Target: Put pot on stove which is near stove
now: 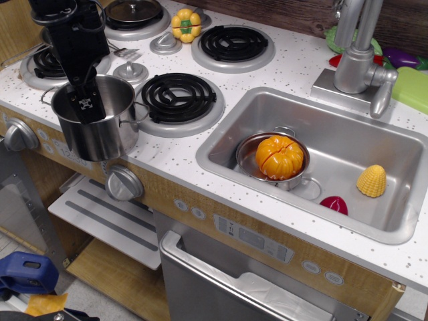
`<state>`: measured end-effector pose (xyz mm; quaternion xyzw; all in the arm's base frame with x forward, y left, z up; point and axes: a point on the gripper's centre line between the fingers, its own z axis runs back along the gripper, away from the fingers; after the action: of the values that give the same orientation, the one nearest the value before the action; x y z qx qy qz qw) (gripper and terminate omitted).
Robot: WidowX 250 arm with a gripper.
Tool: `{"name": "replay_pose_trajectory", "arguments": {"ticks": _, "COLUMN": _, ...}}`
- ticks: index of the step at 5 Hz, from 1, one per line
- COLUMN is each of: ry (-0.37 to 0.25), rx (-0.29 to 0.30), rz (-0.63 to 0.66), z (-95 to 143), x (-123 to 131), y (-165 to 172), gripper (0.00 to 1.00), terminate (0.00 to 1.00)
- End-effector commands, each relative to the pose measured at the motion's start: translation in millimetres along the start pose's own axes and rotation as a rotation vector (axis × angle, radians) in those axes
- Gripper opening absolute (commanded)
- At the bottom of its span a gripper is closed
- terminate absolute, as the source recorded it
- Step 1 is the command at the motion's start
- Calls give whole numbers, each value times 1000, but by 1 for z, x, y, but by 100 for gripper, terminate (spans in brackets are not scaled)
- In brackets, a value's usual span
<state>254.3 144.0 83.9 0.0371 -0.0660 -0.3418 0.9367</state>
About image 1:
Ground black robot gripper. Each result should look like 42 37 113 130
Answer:
29 1 110 124

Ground tall steel pot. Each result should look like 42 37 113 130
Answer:
48 75 149 162

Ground front left stove burner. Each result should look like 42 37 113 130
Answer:
19 46 112 91

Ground silver stove top knob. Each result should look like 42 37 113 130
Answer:
150 31 183 56
194 8 212 29
113 61 148 84

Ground dark pot lid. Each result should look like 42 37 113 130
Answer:
104 0 162 23

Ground back left stove burner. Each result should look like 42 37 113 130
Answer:
104 6 171 41

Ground back right stove burner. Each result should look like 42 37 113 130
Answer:
191 25 276 74

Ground small steel pot in sink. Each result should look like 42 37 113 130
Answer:
235 127 310 191

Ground metal spatula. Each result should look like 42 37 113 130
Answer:
108 42 140 60

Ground left silver oven knob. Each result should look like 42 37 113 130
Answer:
4 118 39 152

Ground silver oven knob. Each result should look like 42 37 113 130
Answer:
105 165 144 201
4 118 39 152

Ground right silver oven knob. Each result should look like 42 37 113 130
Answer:
105 165 144 201

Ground yellow toy bell pepper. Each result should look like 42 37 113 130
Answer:
171 8 202 43

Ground white oven rack shelf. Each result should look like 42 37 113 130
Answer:
48 175 161 270

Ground open oven door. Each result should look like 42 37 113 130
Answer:
1 142 74 294

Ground blue clamp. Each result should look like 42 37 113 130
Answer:
1 251 59 295

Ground orange toy pumpkin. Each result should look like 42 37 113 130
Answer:
255 135 304 181

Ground yellow cloth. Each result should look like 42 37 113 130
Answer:
25 293 68 317

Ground silver dishwasher door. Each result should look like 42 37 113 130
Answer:
160 231 369 320

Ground green toy lettuce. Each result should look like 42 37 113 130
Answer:
324 26 383 56

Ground stainless steel sink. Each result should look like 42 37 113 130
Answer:
196 88 427 245

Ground silver faucet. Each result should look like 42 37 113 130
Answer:
310 1 398 119

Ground red toy fruit piece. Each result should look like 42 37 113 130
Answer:
320 196 348 215

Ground red toy chili pepper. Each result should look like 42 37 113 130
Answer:
329 54 384 68

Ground yellow toy corn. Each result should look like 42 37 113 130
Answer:
356 165 387 198

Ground purple toy eggplant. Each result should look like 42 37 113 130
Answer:
383 47 427 70

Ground steel saucepan with handle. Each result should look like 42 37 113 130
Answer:
1 27 52 68

